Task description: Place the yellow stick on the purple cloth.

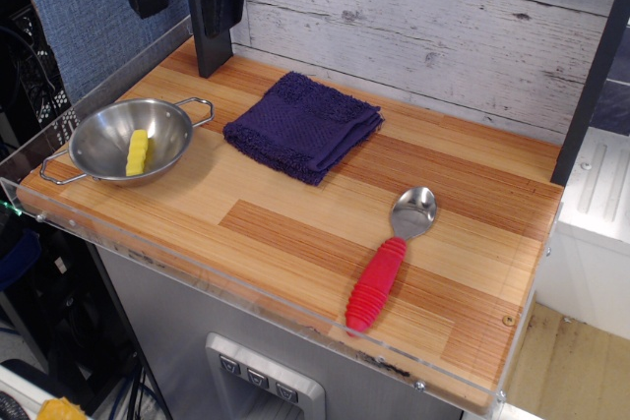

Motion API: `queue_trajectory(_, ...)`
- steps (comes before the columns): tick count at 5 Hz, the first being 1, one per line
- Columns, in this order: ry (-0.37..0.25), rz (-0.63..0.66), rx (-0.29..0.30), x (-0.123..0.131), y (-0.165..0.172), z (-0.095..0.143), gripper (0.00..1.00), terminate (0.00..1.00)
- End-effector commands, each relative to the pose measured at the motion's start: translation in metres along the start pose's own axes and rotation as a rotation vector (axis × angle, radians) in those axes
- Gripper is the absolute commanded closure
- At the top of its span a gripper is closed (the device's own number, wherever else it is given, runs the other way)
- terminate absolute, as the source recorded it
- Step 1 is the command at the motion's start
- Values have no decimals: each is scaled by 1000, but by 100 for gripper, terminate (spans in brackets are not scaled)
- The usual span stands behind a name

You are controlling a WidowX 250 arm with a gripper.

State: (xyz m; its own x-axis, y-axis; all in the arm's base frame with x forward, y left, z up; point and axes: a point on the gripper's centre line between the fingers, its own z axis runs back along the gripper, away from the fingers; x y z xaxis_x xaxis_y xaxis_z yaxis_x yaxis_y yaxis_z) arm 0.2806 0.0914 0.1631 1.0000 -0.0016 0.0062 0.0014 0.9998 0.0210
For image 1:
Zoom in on steel bowl with wire handles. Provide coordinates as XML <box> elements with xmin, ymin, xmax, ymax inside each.
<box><xmin>39</xmin><ymin>97</ymin><xmax>215</xmax><ymax>186</ymax></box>

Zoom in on yellow ridged stick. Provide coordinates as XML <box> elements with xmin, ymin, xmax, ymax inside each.
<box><xmin>125</xmin><ymin>129</ymin><xmax>149</xmax><ymax>176</ymax></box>

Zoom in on folded purple cloth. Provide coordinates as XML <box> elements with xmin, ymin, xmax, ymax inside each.
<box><xmin>223</xmin><ymin>72</ymin><xmax>384</xmax><ymax>186</ymax></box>

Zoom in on clear acrylic table guard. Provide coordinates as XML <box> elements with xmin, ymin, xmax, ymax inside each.
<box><xmin>1</xmin><ymin>41</ymin><xmax>562</xmax><ymax>419</ymax></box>

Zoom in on grey cabinet with button panel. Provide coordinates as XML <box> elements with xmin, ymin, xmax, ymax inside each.
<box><xmin>98</xmin><ymin>249</ymin><xmax>463</xmax><ymax>419</ymax></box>

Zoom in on yellow object at bottom edge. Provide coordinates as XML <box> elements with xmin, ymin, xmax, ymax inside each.
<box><xmin>36</xmin><ymin>397</ymin><xmax>88</xmax><ymax>420</ymax></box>

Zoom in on white ribbed box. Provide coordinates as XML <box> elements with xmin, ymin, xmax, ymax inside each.
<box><xmin>535</xmin><ymin>128</ymin><xmax>629</xmax><ymax>339</ymax></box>

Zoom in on dark grey left post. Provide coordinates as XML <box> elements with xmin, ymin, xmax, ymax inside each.
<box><xmin>188</xmin><ymin>0</ymin><xmax>232</xmax><ymax>78</ymax></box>

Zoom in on dark grey post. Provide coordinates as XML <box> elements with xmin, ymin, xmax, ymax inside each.
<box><xmin>550</xmin><ymin>0</ymin><xmax>629</xmax><ymax>186</ymax></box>
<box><xmin>188</xmin><ymin>0</ymin><xmax>232</xmax><ymax>78</ymax></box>

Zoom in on black crate with cables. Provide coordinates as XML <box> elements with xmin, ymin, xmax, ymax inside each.
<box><xmin>1</xmin><ymin>0</ymin><xmax>79</xmax><ymax>158</ymax></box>

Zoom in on spoon with red ribbed handle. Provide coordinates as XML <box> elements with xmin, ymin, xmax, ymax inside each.
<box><xmin>345</xmin><ymin>187</ymin><xmax>438</xmax><ymax>332</ymax></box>

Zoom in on dark grey right post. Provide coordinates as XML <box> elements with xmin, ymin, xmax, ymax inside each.
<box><xmin>550</xmin><ymin>0</ymin><xmax>629</xmax><ymax>186</ymax></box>

